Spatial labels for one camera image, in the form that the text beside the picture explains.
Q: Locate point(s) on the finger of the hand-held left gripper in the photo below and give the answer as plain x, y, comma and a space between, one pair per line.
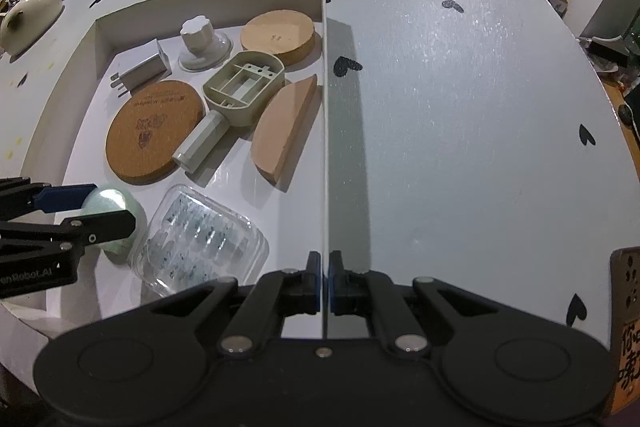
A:
110, 224
70, 198

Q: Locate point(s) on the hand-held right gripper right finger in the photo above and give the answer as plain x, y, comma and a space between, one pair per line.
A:
334, 291

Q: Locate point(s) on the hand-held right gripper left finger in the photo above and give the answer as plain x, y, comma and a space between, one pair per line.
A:
315, 287

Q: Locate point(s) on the pale green round ball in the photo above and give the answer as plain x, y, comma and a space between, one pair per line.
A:
120, 202

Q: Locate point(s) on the clear plastic blister tray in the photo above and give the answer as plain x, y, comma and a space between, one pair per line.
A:
200, 242

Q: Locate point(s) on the round cork coaster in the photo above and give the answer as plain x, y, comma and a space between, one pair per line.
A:
150, 132

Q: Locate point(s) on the white shallow cardboard box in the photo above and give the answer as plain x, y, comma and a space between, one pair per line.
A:
90, 97

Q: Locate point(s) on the white charger plug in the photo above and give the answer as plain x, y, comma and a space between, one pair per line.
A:
142, 69

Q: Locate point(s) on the wooden semicircle block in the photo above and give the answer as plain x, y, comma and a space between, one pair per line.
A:
280, 132

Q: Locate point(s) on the round wooden disc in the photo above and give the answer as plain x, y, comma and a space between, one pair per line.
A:
277, 34

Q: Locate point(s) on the cat-shaped ceramic pot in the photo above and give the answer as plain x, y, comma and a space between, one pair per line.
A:
30, 17

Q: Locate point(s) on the brown printed card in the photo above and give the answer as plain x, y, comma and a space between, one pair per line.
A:
627, 307

